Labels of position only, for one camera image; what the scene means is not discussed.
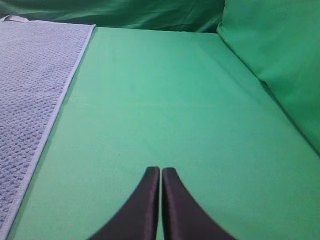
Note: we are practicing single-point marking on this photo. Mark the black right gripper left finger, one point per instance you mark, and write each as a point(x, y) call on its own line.
point(138, 218)

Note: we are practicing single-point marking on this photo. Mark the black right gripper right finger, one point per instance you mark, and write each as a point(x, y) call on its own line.
point(182, 217)

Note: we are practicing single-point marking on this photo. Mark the blue waffle-weave towel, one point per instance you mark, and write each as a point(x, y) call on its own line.
point(38, 60)

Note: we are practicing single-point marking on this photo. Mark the green backdrop cloth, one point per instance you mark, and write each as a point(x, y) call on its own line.
point(278, 40)

